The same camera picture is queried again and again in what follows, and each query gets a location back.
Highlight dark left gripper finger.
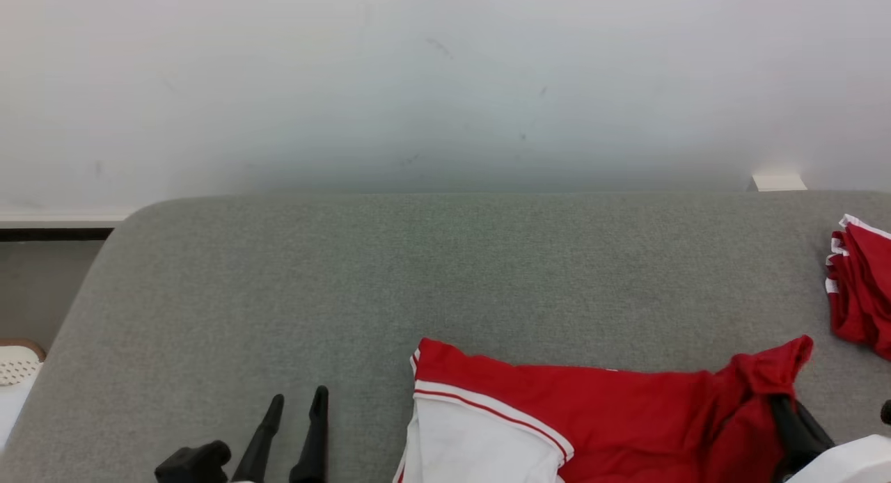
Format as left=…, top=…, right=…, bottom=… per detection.
left=289, top=386, right=330, bottom=483
left=232, top=394, right=285, bottom=483

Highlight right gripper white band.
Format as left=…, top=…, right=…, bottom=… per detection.
left=769, top=394, right=891, bottom=483

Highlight red garment with white trim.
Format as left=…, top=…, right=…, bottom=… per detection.
left=825, top=214, right=891, bottom=363

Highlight red jersey with number print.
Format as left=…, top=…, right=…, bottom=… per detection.
left=393, top=335, right=815, bottom=483

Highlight white perforated laundry basket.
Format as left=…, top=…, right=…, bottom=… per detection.
left=0, top=339, right=47, bottom=450

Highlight small white wall block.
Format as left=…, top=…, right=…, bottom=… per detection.
left=752, top=173, right=809, bottom=192

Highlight white wall skirting strip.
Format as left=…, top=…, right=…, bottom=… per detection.
left=0, top=208, right=137, bottom=228

